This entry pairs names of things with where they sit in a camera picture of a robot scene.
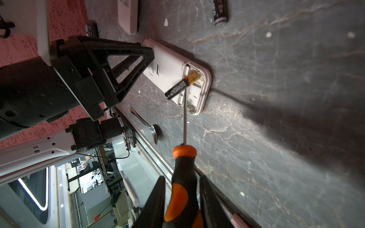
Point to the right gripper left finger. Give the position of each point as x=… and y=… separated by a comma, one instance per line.
x=153, y=211

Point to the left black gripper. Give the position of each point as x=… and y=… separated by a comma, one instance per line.
x=87, y=71

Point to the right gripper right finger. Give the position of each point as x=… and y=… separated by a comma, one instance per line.
x=212, y=212

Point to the orange black screwdriver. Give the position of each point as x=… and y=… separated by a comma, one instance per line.
x=183, y=209

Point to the white air conditioner remote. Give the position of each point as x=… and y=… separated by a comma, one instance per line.
x=128, y=15

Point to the grey white remote control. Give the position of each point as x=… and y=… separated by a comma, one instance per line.
x=169, y=68

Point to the black gold AA battery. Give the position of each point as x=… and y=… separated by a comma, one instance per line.
x=182, y=85

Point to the black red AA battery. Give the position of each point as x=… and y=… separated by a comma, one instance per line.
x=220, y=13

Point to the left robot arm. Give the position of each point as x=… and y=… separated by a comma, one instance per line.
x=86, y=134

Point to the black calculator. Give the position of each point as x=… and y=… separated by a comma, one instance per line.
x=92, y=29

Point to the metal spoon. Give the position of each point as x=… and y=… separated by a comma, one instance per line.
x=149, y=126

